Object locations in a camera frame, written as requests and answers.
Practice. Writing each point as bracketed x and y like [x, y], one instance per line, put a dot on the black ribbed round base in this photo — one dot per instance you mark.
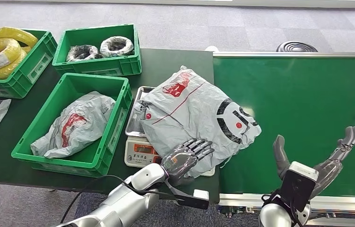
[296, 47]

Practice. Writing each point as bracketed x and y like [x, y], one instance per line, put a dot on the white round knob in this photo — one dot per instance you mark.
[211, 49]

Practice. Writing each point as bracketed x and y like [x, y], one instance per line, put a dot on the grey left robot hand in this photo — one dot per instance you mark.
[182, 159]

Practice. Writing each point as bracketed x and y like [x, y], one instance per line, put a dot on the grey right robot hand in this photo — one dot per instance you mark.
[331, 169]

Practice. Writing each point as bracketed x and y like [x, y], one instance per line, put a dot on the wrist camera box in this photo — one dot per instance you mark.
[299, 188]
[196, 200]

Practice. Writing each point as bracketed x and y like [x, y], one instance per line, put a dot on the green plastic crate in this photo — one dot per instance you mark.
[99, 66]
[74, 82]
[31, 70]

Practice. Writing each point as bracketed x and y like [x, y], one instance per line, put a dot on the grey courier bag, red print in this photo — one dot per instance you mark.
[93, 112]

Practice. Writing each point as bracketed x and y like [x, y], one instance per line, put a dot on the white electronic scale, steel tray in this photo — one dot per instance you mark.
[138, 150]

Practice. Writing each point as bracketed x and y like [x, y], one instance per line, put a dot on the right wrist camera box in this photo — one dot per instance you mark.
[299, 188]

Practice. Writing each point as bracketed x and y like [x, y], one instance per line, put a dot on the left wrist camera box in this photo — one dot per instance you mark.
[196, 200]

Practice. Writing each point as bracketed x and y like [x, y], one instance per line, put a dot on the green conveyor belt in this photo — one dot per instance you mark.
[306, 94]

